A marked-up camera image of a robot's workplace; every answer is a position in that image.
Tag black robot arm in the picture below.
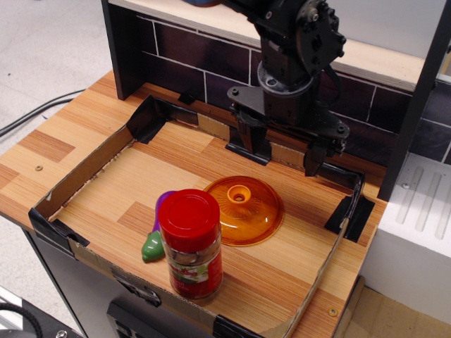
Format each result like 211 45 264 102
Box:
224 1 350 180

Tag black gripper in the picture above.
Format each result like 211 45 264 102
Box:
228 65 350 177

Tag basil bottle with red lid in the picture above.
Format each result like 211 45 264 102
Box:
159 189 223 299

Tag black floor cable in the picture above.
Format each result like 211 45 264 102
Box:
0 89 86 137

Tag white ridged side unit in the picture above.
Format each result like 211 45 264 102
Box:
362 154 450 323

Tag purple toy eggplant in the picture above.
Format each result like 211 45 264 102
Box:
141 191 175 263

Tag cardboard fence with black tape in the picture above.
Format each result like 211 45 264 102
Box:
27 94 376 338

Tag black braided cable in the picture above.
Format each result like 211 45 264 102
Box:
0 302 42 335

